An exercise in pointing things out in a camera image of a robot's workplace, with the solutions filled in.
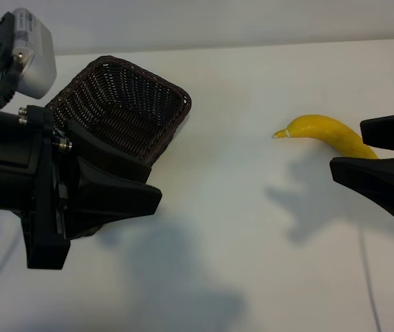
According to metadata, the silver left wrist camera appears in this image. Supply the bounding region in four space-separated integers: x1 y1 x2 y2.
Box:
10 7 58 100

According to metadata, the yellow banana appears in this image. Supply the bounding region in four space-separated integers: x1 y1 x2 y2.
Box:
272 113 380 160

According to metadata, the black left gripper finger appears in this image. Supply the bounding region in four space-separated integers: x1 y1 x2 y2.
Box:
65 154 163 241

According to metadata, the dark brown wicker basket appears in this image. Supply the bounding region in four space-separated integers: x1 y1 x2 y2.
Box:
44 55 193 240

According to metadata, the black left camera cable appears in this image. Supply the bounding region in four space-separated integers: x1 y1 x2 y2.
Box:
0 62 24 111

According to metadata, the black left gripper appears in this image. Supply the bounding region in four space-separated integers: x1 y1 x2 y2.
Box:
0 104 153 270

